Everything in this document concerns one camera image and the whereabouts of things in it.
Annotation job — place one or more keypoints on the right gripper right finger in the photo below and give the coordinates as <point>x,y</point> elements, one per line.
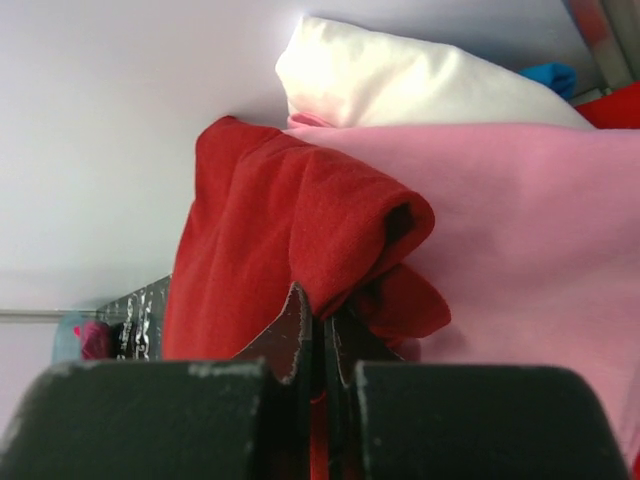
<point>392,419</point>

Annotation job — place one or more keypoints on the folded white t shirt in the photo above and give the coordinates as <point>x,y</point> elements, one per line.
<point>342,76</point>

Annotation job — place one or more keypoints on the folded light pink t shirt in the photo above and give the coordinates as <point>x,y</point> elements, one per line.
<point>535,247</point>

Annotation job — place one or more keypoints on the teal plastic basket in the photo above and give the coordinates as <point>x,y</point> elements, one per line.
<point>66,347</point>

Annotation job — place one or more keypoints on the folded red t shirt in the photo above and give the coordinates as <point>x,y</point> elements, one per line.
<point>618,110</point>

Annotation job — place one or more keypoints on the magenta pink t shirt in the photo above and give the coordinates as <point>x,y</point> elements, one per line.
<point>95,340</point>

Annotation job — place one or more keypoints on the dark red t shirt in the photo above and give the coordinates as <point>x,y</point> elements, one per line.
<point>271,211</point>

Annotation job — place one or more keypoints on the right aluminium corner post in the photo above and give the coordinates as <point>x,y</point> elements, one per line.
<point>610,30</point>

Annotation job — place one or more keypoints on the black marble pattern mat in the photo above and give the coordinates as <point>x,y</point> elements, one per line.
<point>137,321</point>

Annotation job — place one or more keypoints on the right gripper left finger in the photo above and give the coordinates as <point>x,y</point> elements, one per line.
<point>150,420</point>

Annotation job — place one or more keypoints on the folded blue t shirt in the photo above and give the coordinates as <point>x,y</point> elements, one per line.
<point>559,78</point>

